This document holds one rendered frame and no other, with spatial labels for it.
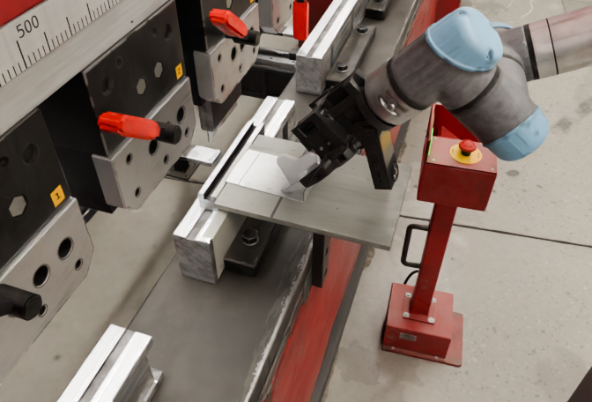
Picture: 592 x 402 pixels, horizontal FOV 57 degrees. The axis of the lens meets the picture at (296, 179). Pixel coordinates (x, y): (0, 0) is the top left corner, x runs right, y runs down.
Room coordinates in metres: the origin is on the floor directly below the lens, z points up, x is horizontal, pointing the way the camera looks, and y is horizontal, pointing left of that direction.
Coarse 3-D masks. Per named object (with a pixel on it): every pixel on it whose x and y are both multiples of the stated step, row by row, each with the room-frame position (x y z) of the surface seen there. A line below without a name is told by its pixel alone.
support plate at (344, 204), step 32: (352, 160) 0.68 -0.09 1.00; (224, 192) 0.60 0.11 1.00; (256, 192) 0.60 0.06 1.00; (320, 192) 0.60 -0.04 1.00; (352, 192) 0.60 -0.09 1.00; (384, 192) 0.60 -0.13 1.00; (288, 224) 0.54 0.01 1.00; (320, 224) 0.54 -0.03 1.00; (352, 224) 0.54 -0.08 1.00; (384, 224) 0.54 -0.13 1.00
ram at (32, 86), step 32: (0, 0) 0.33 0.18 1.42; (32, 0) 0.35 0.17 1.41; (128, 0) 0.45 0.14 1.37; (160, 0) 0.49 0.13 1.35; (96, 32) 0.40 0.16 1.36; (128, 32) 0.44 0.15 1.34; (32, 64) 0.33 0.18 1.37; (64, 64) 0.36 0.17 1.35; (0, 96) 0.30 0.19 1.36; (32, 96) 0.32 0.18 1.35; (0, 128) 0.29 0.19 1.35
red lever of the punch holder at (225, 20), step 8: (216, 16) 0.53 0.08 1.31; (224, 16) 0.53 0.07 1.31; (232, 16) 0.54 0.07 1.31; (216, 24) 0.54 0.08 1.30; (224, 24) 0.53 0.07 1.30; (232, 24) 0.54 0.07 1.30; (240, 24) 0.56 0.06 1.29; (224, 32) 0.56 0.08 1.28; (232, 32) 0.55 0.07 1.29; (240, 32) 0.56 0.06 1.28; (248, 32) 0.59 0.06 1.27; (256, 32) 0.59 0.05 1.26; (240, 40) 0.59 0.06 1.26; (248, 40) 0.59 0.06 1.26; (256, 40) 0.59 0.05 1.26
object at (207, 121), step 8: (240, 88) 0.71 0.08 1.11; (232, 96) 0.68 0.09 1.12; (208, 104) 0.62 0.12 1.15; (216, 104) 0.63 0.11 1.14; (224, 104) 0.66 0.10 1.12; (232, 104) 0.68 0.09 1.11; (200, 112) 0.62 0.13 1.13; (208, 112) 0.62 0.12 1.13; (216, 112) 0.63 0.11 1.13; (224, 112) 0.65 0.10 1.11; (200, 120) 0.63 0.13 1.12; (208, 120) 0.62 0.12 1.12; (216, 120) 0.63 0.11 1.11; (224, 120) 0.67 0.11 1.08; (208, 128) 0.62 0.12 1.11; (216, 128) 0.64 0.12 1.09; (208, 136) 0.62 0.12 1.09
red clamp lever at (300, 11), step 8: (296, 0) 0.79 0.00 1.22; (304, 0) 0.79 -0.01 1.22; (296, 8) 0.79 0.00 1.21; (304, 8) 0.78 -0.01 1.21; (296, 16) 0.79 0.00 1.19; (304, 16) 0.78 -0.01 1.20; (296, 24) 0.79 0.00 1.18; (304, 24) 0.79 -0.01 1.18; (296, 32) 0.79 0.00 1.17; (304, 32) 0.79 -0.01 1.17; (304, 40) 0.79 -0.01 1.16
